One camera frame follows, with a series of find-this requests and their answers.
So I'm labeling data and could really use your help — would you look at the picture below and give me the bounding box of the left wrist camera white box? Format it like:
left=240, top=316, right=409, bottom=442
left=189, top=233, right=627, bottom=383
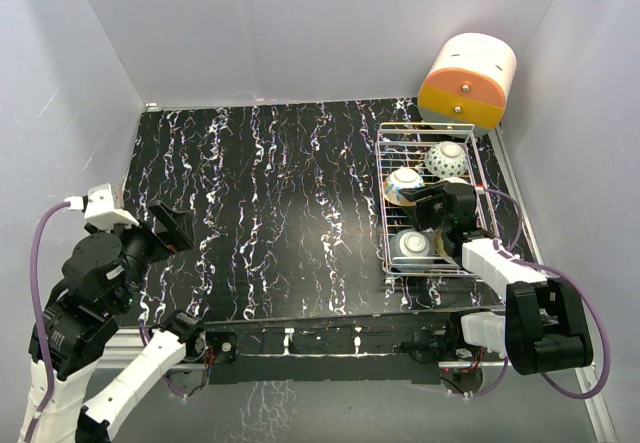
left=84, top=183, right=139, bottom=231

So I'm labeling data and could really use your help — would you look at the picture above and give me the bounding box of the orange green leaf bowl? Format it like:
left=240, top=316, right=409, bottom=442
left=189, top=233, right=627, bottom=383
left=441, top=177, right=471, bottom=185

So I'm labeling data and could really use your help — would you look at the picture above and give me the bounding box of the red rimmed grey bowl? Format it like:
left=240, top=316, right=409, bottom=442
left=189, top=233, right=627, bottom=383
left=389, top=229, right=435, bottom=268

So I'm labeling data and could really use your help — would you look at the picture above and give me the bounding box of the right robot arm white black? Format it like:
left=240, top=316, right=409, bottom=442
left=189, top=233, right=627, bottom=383
left=400, top=181, right=594, bottom=375

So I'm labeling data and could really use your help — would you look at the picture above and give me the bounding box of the aluminium frame rail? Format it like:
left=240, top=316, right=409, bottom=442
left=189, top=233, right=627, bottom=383
left=103, top=122, right=598, bottom=435

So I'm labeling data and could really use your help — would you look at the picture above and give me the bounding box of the blue patterned bowl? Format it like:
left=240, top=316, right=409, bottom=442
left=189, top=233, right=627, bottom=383
left=424, top=141, right=467, bottom=178

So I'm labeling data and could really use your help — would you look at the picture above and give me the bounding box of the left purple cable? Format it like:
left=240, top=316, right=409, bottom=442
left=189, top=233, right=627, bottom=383
left=22, top=197, right=86, bottom=443

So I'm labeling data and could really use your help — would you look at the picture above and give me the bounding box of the yellow dotted bowl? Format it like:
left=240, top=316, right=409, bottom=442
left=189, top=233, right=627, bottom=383
left=433, top=230, right=449, bottom=259

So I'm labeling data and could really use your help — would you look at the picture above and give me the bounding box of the orange blue floral bowl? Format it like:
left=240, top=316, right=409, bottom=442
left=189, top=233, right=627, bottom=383
left=383, top=167, right=424, bottom=207

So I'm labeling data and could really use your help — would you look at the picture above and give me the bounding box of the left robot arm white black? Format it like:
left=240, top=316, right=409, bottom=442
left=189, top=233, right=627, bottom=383
left=19, top=196, right=207, bottom=442

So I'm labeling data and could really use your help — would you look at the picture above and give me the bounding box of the pink yellow drawer cabinet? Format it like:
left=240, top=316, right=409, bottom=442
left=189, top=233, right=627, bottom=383
left=417, top=33, right=517, bottom=136

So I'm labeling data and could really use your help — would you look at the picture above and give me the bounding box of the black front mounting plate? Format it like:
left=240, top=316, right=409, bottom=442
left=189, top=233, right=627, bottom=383
left=205, top=311, right=478, bottom=385

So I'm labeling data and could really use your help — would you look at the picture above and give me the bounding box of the white wire dish rack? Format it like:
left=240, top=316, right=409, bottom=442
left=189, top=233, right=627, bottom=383
left=375, top=122, right=498, bottom=278

